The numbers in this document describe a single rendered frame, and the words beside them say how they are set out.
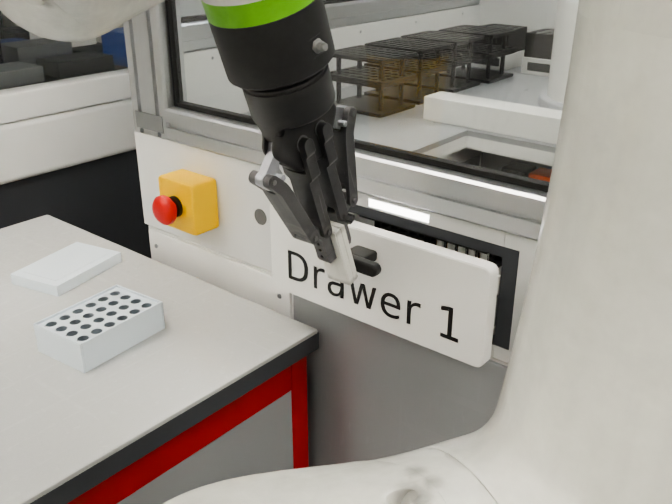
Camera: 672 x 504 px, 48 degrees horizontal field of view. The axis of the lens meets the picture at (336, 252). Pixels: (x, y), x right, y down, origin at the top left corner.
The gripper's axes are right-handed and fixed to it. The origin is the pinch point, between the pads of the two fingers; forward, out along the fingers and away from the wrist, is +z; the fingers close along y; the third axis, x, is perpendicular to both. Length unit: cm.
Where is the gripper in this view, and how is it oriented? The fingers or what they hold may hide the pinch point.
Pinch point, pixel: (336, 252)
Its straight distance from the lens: 75.3
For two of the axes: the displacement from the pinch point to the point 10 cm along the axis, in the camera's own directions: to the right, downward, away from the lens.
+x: 7.7, 2.6, -5.8
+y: -6.0, 6.1, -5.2
